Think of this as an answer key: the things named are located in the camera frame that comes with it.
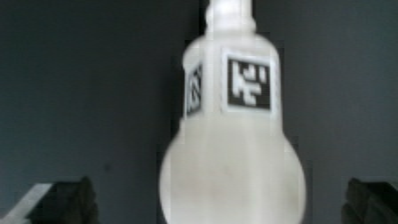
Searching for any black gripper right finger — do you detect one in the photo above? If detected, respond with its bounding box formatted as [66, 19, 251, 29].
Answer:
[341, 178, 398, 224]

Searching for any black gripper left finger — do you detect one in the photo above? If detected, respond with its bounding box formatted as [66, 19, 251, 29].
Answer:
[0, 176, 102, 224]

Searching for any white lamp bulb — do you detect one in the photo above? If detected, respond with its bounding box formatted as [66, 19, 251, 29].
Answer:
[160, 0, 306, 224]

